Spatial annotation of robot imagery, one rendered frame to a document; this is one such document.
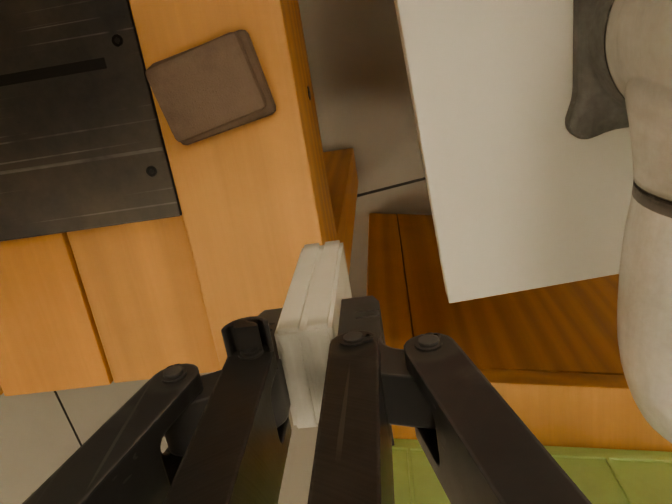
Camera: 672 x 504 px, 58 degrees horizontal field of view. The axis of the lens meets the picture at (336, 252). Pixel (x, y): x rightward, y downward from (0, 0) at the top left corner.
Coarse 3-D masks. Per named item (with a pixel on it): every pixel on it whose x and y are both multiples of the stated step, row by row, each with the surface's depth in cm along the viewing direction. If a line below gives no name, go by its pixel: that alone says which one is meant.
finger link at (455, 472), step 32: (416, 352) 14; (448, 352) 14; (448, 384) 12; (480, 384) 12; (448, 416) 11; (480, 416) 11; (512, 416) 11; (448, 448) 12; (480, 448) 10; (512, 448) 10; (544, 448) 10; (448, 480) 12; (480, 480) 10; (512, 480) 10; (544, 480) 9
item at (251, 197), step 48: (144, 0) 55; (192, 0) 55; (240, 0) 55; (288, 0) 60; (144, 48) 57; (288, 48) 56; (288, 96) 57; (192, 144) 59; (240, 144) 59; (288, 144) 59; (192, 192) 61; (240, 192) 61; (288, 192) 61; (192, 240) 63; (240, 240) 63; (288, 240) 62; (240, 288) 64; (288, 288) 64
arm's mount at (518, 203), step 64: (448, 0) 54; (512, 0) 54; (448, 64) 56; (512, 64) 56; (448, 128) 58; (512, 128) 58; (448, 192) 61; (512, 192) 60; (576, 192) 60; (448, 256) 63; (512, 256) 63; (576, 256) 63
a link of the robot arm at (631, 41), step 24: (624, 0) 46; (648, 0) 41; (624, 24) 45; (648, 24) 41; (624, 48) 45; (648, 48) 41; (624, 72) 46; (648, 72) 41; (624, 96) 51; (648, 96) 41; (648, 120) 42; (648, 144) 42; (648, 168) 43; (648, 192) 43
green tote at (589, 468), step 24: (408, 456) 78; (552, 456) 79; (576, 456) 79; (600, 456) 79; (624, 456) 79; (648, 456) 79; (408, 480) 75; (432, 480) 75; (576, 480) 75; (600, 480) 75; (624, 480) 75; (648, 480) 75
